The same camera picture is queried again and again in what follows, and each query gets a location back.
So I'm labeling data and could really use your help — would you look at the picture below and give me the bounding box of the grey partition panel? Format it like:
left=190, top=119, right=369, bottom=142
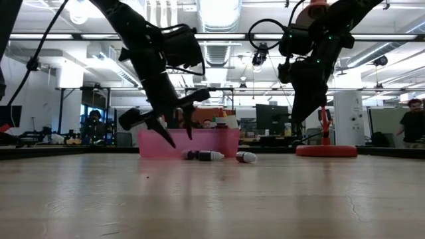
left=368, top=106, right=404, bottom=149

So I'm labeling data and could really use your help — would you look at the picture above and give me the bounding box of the silver ventilation duct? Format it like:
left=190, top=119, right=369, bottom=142
left=194, top=0, right=243, bottom=89

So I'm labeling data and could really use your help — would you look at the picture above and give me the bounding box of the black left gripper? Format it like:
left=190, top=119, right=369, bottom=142
left=118, top=42, right=212, bottom=149

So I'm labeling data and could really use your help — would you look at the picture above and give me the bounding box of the pink plastic bin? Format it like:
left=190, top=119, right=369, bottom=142
left=137, top=128, right=241, bottom=159

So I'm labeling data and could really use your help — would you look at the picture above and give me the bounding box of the red desk lamp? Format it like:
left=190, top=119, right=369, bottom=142
left=295, top=0, right=359, bottom=158

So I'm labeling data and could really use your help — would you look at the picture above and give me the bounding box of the white round column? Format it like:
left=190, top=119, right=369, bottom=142
left=333, top=90, right=366, bottom=147

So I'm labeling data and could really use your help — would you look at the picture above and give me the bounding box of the orange partition panel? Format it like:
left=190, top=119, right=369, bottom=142
left=192, top=107, right=236, bottom=130

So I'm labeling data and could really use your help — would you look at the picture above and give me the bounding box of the black computer monitor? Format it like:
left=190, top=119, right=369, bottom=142
left=255, top=104, right=290, bottom=135
left=0, top=105, right=23, bottom=129

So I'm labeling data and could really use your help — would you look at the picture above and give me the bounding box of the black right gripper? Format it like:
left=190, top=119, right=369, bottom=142
left=278, top=58, right=333, bottom=124

